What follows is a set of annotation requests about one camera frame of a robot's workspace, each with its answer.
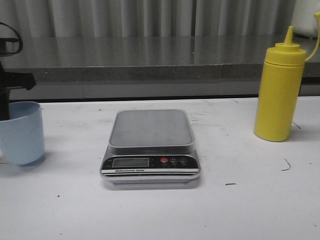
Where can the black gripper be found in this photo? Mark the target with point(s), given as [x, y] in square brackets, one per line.
[11, 80]

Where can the light blue plastic cup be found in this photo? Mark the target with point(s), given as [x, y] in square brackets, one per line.
[22, 135]

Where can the yellow squeeze bottle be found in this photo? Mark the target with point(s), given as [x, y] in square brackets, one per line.
[280, 84]

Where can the silver digital kitchen scale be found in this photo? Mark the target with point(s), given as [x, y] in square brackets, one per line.
[151, 146]

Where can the grey stone counter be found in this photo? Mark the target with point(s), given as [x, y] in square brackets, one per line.
[118, 68]

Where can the white rice cooker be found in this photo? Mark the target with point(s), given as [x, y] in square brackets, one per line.
[303, 20]

